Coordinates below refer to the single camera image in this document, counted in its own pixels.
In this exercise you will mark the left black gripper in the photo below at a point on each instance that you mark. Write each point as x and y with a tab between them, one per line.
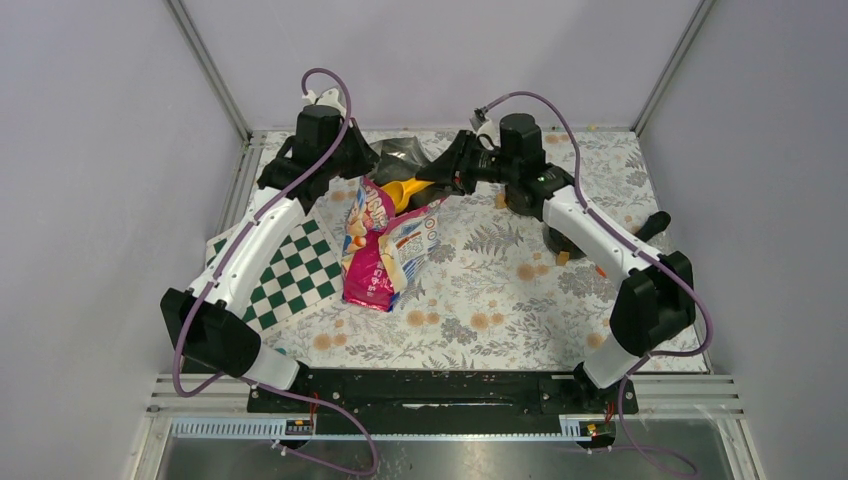
367	156

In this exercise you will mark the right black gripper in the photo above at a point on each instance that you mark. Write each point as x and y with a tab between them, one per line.
451	171

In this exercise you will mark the yellow plastic scoop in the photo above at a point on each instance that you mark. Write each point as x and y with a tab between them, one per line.
400	192

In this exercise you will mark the pink blue pet food bag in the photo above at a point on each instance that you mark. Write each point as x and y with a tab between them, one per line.
385	248

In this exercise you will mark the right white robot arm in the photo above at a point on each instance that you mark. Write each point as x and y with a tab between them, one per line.
653	302

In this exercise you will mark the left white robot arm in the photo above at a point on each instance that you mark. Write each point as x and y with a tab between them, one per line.
205	320

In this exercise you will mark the black pet bowl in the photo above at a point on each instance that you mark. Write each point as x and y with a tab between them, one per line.
519	202
561	247

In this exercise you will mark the green white chessboard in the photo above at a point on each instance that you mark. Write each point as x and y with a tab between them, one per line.
304	276

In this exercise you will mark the floral table mat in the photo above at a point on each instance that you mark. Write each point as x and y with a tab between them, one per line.
489	297

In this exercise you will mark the black marker orange tip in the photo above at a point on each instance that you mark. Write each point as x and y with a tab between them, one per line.
652	226

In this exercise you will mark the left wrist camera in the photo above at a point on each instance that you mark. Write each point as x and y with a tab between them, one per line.
333	97

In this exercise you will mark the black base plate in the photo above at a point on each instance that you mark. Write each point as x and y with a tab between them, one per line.
446	405

